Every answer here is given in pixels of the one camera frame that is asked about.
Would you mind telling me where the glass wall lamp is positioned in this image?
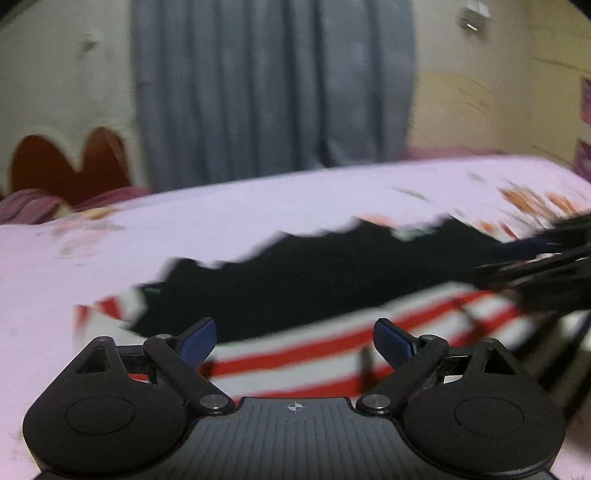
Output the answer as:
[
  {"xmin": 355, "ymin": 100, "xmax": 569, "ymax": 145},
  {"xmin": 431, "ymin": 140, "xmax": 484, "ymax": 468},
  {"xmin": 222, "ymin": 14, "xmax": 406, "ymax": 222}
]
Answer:
[{"xmin": 455, "ymin": 0, "xmax": 491, "ymax": 32}]

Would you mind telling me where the brown heart-shaped headboard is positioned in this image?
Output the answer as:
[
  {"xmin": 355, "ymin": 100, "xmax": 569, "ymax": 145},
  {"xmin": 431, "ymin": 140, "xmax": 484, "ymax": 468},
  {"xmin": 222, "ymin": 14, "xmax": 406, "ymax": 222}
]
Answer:
[{"xmin": 0, "ymin": 124, "xmax": 139, "ymax": 204}]

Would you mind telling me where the striped dinosaur sweater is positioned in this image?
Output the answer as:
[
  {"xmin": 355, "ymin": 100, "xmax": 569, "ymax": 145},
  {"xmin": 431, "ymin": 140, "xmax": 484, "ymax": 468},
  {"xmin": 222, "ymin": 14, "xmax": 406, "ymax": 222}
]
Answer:
[{"xmin": 74, "ymin": 215, "xmax": 568, "ymax": 402}]

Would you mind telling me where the cream headboard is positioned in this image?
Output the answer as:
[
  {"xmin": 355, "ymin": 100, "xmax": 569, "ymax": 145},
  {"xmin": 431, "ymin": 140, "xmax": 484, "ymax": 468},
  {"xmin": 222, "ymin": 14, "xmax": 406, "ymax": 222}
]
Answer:
[{"xmin": 406, "ymin": 69, "xmax": 536, "ymax": 158}]

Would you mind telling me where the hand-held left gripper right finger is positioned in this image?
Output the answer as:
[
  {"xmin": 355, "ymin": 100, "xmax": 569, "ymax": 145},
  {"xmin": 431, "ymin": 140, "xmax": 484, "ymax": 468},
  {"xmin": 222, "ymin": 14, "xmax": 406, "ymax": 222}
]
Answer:
[{"xmin": 355, "ymin": 318, "xmax": 525, "ymax": 415}]

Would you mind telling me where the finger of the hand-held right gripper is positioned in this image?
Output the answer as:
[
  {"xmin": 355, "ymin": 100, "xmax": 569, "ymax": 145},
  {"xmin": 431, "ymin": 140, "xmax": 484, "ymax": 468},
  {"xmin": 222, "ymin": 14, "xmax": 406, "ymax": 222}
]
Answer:
[
  {"xmin": 475, "ymin": 247, "xmax": 591, "ymax": 315},
  {"xmin": 496, "ymin": 215, "xmax": 591, "ymax": 260}
]

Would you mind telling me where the wide blue curtain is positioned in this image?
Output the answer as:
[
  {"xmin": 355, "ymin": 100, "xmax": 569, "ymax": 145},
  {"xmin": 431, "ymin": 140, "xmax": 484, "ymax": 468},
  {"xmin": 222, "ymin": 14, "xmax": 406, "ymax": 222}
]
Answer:
[{"xmin": 129, "ymin": 0, "xmax": 416, "ymax": 190}]

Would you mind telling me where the large pink poster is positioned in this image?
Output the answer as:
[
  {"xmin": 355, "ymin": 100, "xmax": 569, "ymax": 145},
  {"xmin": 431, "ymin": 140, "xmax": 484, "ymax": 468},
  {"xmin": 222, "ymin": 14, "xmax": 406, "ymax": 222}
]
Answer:
[{"xmin": 573, "ymin": 138, "xmax": 591, "ymax": 181}]

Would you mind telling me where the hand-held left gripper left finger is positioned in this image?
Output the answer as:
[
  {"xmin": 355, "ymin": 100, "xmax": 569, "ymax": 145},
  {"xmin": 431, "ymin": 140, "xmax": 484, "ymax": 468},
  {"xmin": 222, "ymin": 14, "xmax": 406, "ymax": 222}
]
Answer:
[{"xmin": 69, "ymin": 318, "xmax": 235, "ymax": 415}]

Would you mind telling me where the pink floral bed sheet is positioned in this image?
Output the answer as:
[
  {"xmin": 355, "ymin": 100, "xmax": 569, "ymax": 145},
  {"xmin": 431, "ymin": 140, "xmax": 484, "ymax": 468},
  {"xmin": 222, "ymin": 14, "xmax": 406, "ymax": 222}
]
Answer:
[{"xmin": 0, "ymin": 154, "xmax": 591, "ymax": 480}]

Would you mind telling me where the purple striped pillow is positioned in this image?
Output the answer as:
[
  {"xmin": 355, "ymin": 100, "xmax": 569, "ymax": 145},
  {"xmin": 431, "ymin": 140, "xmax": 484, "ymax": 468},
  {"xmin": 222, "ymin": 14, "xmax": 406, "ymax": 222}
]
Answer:
[{"xmin": 0, "ymin": 187, "xmax": 153, "ymax": 224}]

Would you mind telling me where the cream wardrobe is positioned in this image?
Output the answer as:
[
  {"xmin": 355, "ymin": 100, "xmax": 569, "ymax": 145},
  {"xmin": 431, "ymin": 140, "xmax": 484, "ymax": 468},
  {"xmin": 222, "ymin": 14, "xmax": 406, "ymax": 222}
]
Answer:
[{"xmin": 531, "ymin": 0, "xmax": 591, "ymax": 181}]

